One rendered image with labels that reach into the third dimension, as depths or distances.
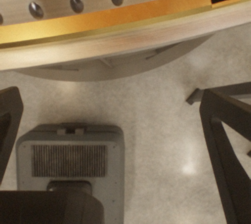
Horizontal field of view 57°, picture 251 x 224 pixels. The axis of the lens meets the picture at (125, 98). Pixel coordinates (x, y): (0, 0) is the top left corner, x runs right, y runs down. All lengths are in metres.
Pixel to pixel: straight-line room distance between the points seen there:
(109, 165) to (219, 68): 0.82
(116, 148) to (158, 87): 0.45
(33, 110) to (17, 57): 1.25
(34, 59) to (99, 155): 0.99
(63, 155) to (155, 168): 0.57
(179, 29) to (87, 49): 0.06
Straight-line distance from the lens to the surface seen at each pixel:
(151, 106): 1.35
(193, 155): 1.48
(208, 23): 0.18
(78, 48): 0.16
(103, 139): 1.12
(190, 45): 1.37
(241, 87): 1.06
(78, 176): 1.19
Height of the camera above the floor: 1.32
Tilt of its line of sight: 84 degrees down
